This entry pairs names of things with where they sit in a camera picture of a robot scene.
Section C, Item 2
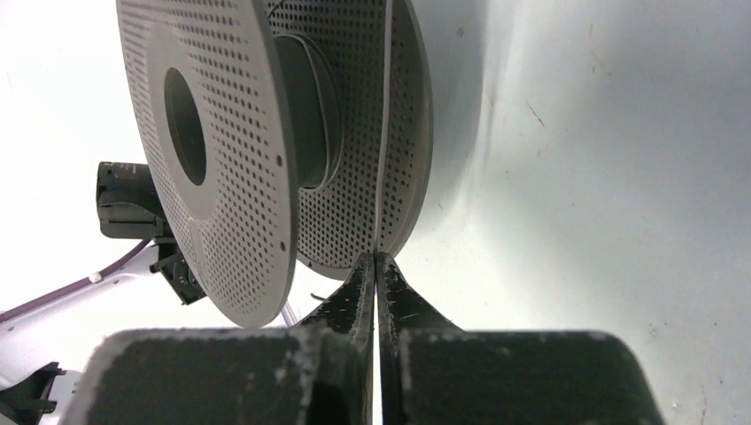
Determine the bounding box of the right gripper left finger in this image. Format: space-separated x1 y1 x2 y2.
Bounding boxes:
62 254 375 424

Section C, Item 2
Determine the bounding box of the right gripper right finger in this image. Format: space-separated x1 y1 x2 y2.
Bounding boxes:
376 253 663 424

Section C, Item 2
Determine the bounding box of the dark grey cable spool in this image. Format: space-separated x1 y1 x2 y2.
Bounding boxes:
116 1 433 328

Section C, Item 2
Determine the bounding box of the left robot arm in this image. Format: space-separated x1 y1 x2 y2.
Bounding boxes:
1 162 205 424

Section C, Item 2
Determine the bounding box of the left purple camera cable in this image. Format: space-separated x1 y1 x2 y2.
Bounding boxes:
0 237 155 325

